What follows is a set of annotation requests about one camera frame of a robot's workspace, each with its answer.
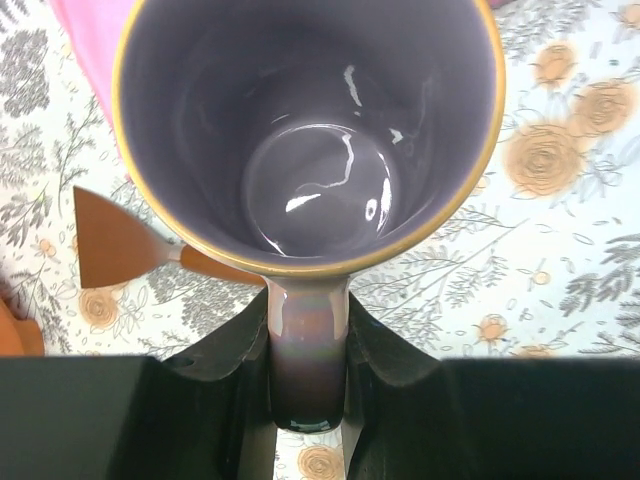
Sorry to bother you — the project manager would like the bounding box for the metal scraper wooden handle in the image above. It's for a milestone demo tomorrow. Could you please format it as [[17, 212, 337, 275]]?
[[73, 186, 265, 289]]

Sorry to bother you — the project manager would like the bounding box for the orange plastic dish bin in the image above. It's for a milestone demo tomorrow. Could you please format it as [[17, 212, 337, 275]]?
[[0, 300, 45, 357]]

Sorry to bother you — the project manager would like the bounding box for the pink cloth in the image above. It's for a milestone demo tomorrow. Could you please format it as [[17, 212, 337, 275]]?
[[47, 0, 509, 186]]

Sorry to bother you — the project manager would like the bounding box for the floral table mat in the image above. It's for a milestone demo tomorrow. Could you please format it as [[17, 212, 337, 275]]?
[[1, 1, 639, 479]]

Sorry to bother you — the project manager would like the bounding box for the iridescent mug pink handle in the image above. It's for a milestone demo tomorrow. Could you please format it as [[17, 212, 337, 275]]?
[[112, 0, 506, 433]]

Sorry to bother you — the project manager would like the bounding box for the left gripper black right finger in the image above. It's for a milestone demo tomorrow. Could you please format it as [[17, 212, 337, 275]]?
[[342, 300, 639, 480]]

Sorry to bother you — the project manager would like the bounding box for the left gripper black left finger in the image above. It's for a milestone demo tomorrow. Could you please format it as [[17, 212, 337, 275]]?
[[1, 293, 276, 479]]

